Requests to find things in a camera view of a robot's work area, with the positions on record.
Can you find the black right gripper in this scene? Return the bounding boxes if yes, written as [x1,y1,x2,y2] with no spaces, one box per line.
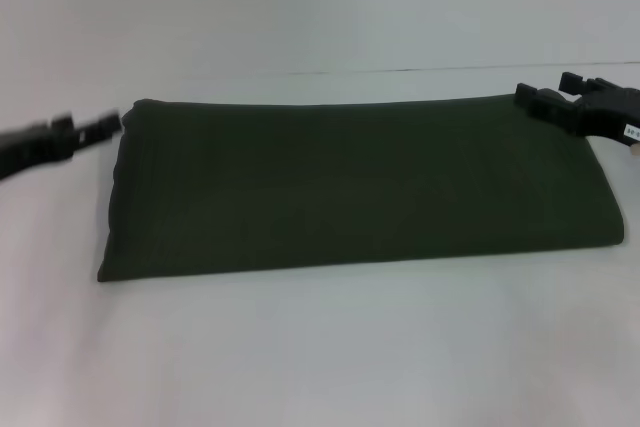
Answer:
[513,71,640,149]

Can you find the dark green FREE t-shirt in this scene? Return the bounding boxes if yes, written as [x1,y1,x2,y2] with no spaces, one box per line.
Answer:
[95,95,626,285]

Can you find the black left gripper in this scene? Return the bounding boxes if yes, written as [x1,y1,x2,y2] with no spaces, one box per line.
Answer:
[0,110,124,183]

